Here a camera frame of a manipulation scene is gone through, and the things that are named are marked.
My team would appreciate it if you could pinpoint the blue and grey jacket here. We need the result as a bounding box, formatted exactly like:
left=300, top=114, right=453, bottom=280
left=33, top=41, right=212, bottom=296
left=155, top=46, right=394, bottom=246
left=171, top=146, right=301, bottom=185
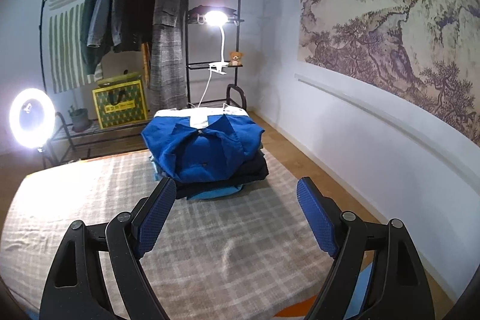
left=140, top=107, right=266, bottom=184

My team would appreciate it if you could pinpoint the pile of dark blue clothes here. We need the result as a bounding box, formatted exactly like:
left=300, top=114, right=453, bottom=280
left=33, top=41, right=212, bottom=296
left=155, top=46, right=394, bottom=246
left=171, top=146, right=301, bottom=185
left=149, top=149, right=269, bottom=200

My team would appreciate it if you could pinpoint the black metal clothes rack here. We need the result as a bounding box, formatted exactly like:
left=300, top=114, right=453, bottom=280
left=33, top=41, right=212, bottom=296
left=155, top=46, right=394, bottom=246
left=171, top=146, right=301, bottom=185
left=39, top=0, right=248, bottom=167

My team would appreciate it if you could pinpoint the plaid bed cover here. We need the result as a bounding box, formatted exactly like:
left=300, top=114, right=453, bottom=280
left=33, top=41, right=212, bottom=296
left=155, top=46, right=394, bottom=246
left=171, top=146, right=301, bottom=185
left=1, top=152, right=333, bottom=319

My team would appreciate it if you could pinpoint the small potted plant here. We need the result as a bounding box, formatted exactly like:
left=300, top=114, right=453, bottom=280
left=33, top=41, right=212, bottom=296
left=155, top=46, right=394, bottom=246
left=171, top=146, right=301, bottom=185
left=68, top=106, right=90, bottom=132

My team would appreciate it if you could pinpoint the yellow green gift bag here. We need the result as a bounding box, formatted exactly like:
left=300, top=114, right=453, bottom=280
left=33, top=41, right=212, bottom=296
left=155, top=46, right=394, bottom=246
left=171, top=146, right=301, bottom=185
left=92, top=79, right=148, bottom=129

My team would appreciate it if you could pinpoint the grey plaid hanging coat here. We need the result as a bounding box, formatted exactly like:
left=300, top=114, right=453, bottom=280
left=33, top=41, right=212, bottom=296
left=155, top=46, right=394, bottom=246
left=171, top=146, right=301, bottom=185
left=148, top=0, right=187, bottom=112

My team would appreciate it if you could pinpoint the dark green hanging jacket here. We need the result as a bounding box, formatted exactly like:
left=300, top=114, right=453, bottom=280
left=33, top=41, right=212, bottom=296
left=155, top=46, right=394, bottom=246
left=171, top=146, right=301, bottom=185
left=80, top=0, right=112, bottom=76

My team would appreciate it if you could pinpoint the teddy bear toy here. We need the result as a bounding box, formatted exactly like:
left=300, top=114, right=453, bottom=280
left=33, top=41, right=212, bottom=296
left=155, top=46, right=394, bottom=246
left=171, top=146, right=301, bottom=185
left=229, top=51, right=243, bottom=67

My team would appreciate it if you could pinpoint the white clip lamp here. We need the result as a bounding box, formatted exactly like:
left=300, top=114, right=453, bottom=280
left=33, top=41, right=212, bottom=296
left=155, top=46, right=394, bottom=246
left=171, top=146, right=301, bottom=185
left=188, top=7, right=229, bottom=108

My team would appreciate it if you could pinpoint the blue denim hanging jacket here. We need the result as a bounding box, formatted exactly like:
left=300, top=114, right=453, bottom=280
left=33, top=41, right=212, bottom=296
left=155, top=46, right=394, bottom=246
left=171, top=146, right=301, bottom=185
left=97, top=0, right=138, bottom=52

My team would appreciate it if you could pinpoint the ring light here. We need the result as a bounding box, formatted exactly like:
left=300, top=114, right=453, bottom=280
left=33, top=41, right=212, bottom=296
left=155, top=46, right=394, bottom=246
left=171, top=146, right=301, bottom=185
left=9, top=88, right=55, bottom=149

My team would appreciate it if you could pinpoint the landscape painting wall mural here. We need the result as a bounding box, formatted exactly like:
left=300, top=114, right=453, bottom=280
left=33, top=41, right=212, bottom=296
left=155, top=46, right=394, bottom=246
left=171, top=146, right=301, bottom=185
left=298, top=0, right=479, bottom=142

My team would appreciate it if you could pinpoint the green striped wall hanging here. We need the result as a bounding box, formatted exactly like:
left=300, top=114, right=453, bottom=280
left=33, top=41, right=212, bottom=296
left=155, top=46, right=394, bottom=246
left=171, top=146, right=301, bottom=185
left=47, top=0, right=103, bottom=93

